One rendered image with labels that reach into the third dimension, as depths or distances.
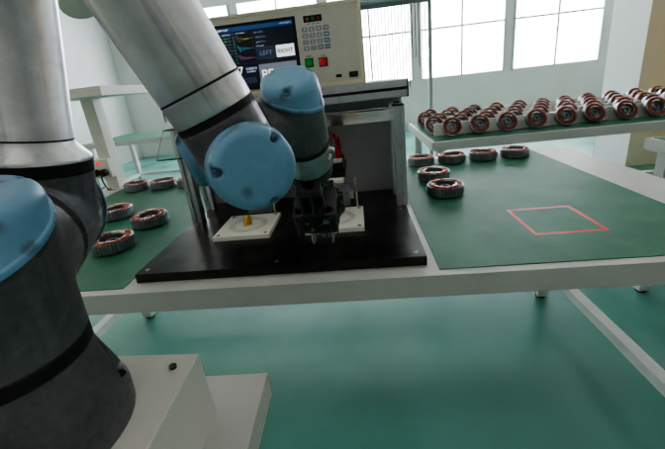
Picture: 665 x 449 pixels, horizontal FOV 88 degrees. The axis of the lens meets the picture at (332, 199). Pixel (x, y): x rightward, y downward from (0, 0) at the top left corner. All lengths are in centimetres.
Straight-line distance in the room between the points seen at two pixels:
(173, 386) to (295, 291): 36
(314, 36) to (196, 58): 72
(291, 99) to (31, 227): 27
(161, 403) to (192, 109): 29
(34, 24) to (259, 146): 25
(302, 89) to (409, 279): 44
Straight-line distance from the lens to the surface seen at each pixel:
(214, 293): 79
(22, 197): 35
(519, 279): 78
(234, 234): 94
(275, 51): 102
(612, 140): 476
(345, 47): 100
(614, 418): 162
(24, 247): 34
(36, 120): 45
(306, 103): 44
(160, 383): 46
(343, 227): 87
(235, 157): 29
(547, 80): 815
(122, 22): 31
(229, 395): 55
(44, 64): 46
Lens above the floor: 113
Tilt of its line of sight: 19 degrees down
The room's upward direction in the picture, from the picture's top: 6 degrees counter-clockwise
